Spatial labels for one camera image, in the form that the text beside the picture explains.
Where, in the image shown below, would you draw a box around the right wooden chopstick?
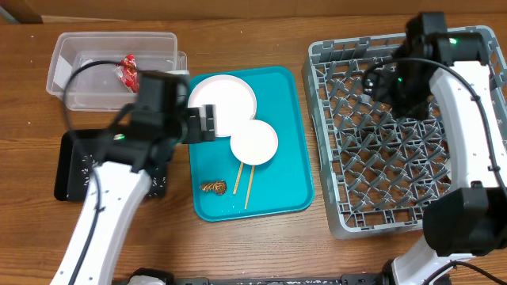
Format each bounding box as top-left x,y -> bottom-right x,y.
244,165 -> 256,210

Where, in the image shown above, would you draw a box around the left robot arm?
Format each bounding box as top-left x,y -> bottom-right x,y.
52,70 -> 215,284

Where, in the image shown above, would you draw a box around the black plastic tray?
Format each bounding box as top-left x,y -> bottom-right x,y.
54,129 -> 167,202

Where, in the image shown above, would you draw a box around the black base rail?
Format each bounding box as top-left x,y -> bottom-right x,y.
112,268 -> 391,285

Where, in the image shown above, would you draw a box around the small white bowl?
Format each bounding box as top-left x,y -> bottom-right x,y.
230,120 -> 279,165

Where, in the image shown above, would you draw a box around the wooden chopstick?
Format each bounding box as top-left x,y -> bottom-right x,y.
244,165 -> 256,210
233,162 -> 244,195

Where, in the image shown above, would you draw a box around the teal serving tray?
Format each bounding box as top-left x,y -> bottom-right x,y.
189,66 -> 314,222

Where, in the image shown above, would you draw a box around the white rice pile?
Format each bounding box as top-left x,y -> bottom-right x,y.
65,154 -> 167,199

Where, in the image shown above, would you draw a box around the brown dried mushroom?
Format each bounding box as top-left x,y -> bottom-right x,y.
200,180 -> 227,196

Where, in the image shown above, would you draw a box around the clear plastic bin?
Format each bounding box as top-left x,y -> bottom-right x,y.
46,32 -> 188,112

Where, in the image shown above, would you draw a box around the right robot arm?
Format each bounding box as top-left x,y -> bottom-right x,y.
361,12 -> 506,284

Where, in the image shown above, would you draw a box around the grey dishwasher rack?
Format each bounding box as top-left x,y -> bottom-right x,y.
302,25 -> 507,240

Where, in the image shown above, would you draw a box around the large white plate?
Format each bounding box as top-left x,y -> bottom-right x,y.
188,74 -> 257,137

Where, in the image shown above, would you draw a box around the red snack wrapper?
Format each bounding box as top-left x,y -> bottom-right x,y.
115,54 -> 139,93

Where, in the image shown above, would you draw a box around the left wooden chopstick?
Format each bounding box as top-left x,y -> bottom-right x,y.
233,162 -> 244,195

